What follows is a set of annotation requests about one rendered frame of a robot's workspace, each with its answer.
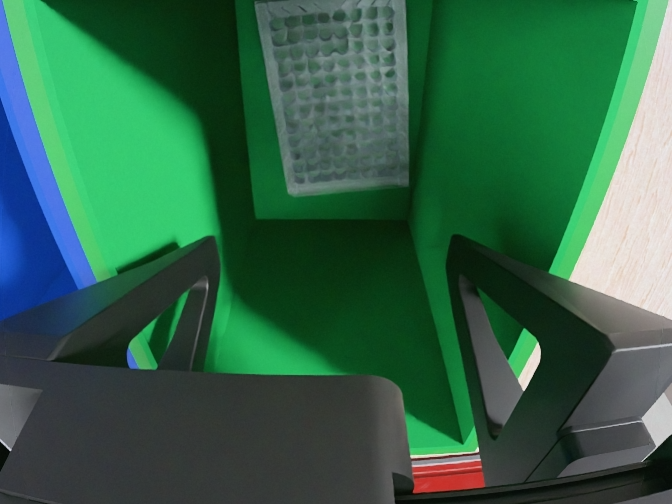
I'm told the green bin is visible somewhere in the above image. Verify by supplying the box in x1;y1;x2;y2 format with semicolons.
2;0;669;456

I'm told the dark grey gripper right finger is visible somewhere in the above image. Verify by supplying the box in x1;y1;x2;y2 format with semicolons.
445;234;672;487

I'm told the clear well plate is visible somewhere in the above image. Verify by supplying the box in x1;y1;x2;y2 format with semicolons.
254;0;409;197

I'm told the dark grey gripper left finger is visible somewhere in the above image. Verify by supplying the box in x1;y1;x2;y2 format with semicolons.
0;235;221;372

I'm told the blue open-top bin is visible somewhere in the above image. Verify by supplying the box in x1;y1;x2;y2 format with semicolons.
0;0;97;320

